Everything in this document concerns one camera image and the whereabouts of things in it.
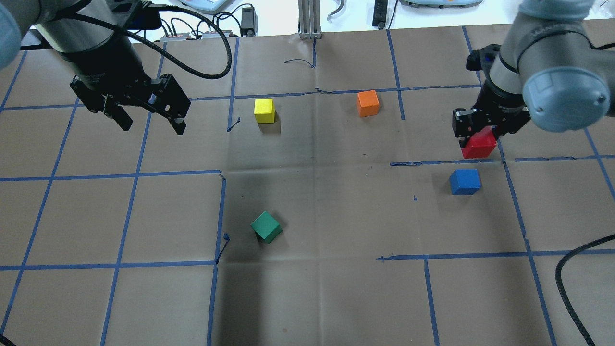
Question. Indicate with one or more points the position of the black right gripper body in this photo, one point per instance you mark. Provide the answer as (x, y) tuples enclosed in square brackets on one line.
[(499, 102)]

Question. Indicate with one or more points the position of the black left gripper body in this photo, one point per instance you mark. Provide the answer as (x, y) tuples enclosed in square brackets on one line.
[(106, 66)]

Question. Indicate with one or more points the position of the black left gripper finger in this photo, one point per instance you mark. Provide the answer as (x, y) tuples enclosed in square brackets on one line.
[(178, 123), (121, 117)]

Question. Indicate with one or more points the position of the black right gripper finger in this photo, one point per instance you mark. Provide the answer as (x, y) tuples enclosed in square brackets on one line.
[(463, 142)]

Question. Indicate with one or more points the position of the red wooden block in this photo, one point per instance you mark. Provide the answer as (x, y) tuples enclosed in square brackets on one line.
[(480, 145)]

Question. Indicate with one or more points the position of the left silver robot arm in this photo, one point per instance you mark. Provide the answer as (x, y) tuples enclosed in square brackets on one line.
[(91, 36)]

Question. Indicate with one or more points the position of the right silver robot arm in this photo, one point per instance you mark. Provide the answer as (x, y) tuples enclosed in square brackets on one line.
[(546, 71)]

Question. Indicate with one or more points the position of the blue wooden block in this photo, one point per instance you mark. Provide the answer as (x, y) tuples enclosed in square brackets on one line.
[(464, 182)]

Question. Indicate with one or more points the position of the yellow wooden block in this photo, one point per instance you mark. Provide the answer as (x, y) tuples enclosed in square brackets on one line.
[(264, 111)]

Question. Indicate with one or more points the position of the orange wooden block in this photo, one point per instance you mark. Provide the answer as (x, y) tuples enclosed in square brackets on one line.
[(367, 103)]

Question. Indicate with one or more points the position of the green wooden block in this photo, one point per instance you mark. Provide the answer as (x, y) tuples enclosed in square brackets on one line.
[(266, 227)]

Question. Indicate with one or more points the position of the black power adapter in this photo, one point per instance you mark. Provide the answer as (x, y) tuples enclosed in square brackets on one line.
[(248, 22)]

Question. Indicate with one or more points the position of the brown paper table cover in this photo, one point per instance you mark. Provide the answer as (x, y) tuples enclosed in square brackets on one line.
[(143, 238)]

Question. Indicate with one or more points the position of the aluminium frame post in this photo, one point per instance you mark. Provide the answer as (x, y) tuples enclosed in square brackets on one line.
[(309, 19)]

